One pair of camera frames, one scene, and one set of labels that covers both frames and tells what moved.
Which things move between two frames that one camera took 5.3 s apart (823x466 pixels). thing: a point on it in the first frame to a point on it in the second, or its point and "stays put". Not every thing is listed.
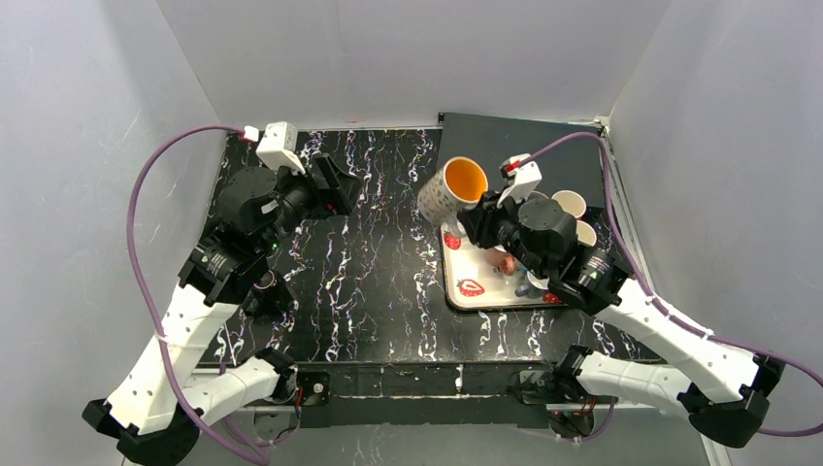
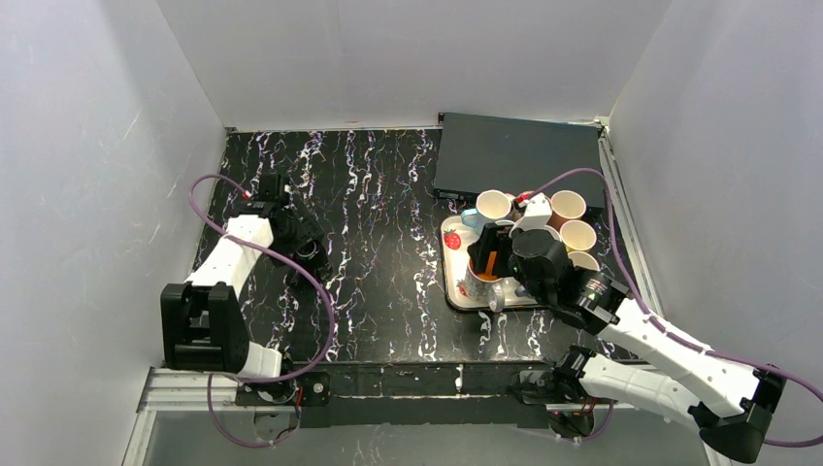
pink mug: [571, 202] stays put
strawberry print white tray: [472, 282] stays put
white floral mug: [455, 186] to [484, 288]
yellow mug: [585, 234] stays put
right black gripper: [476, 218] to [491, 250]
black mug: [271, 295] to [311, 255]
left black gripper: [327, 186] to [306, 244]
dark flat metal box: [495, 140] stays put
